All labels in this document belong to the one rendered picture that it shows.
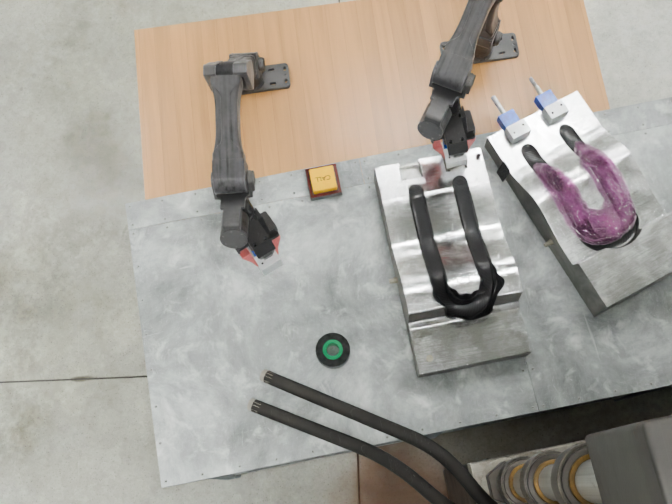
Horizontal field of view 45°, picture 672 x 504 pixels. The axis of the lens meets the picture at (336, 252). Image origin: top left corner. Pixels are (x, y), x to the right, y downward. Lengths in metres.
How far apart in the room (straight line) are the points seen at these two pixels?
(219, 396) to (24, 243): 1.33
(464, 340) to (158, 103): 0.99
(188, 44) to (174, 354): 0.83
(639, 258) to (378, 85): 0.78
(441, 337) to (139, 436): 1.27
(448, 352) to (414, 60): 0.78
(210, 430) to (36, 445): 1.08
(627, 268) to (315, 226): 0.74
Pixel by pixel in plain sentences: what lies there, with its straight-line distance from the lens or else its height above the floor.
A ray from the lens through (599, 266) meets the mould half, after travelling 1.94.
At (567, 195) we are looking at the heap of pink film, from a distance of 1.96.
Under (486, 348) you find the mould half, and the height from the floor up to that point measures 0.86.
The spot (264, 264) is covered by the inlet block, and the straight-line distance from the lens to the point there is 1.84.
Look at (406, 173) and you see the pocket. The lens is 2.00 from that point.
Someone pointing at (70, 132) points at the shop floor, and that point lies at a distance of 3.18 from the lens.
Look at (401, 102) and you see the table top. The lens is 2.15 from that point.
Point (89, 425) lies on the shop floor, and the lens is 2.88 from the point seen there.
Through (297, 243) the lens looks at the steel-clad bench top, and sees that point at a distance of 2.01.
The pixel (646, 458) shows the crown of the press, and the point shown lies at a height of 1.99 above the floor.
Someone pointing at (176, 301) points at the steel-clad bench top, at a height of 0.80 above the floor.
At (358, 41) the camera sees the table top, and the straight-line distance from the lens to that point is 2.23.
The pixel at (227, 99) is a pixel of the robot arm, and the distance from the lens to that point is 1.71.
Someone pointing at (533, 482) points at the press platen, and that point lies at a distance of 1.45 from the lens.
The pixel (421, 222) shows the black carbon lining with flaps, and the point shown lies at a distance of 1.94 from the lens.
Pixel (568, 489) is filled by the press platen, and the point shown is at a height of 1.54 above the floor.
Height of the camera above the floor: 2.72
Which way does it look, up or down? 74 degrees down
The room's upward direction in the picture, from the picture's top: 8 degrees counter-clockwise
